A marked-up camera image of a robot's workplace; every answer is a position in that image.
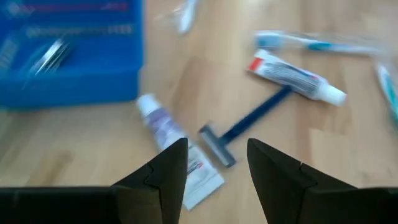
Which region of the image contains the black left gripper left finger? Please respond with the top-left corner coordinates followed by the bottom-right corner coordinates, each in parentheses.
top-left (111, 138), bottom-right (190, 224)

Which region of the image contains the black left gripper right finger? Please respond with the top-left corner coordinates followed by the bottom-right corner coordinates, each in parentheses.
top-left (247, 138), bottom-right (358, 224)

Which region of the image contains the small white toothpaste tube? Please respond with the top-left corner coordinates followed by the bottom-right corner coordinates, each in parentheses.
top-left (136, 93), bottom-right (225, 212)
top-left (247, 49), bottom-right (348, 107)

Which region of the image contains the dark blue disposable razor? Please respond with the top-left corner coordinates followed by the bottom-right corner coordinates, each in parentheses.
top-left (198, 85), bottom-right (293, 169)

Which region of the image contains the blue toothbrush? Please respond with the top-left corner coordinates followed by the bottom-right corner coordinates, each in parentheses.
top-left (254, 30), bottom-right (383, 56)

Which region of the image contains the green toothbrush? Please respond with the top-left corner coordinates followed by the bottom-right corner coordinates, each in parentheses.
top-left (374, 62), bottom-right (398, 122)

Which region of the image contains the white toothbrush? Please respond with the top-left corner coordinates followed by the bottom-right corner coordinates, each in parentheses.
top-left (155, 0), bottom-right (200, 35)

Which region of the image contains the blue plastic basket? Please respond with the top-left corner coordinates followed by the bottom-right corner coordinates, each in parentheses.
top-left (0, 0), bottom-right (146, 110)

